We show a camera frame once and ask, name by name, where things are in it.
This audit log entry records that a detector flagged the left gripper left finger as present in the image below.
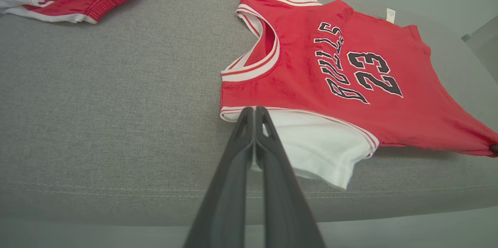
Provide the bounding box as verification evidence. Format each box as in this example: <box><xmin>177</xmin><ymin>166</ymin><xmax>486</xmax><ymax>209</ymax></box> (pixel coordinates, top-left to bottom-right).
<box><xmin>183</xmin><ymin>107</ymin><xmax>256</xmax><ymax>248</ymax></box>

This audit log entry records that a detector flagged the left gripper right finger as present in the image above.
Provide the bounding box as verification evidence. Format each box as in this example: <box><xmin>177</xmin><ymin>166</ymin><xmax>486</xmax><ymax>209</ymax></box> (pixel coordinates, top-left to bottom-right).
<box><xmin>253</xmin><ymin>106</ymin><xmax>326</xmax><ymax>248</ymax></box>

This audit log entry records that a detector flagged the red Bulls 23 jersey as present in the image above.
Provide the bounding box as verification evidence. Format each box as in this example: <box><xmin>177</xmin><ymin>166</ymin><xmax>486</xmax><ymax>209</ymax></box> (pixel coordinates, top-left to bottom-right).
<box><xmin>219</xmin><ymin>0</ymin><xmax>498</xmax><ymax>190</ymax></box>

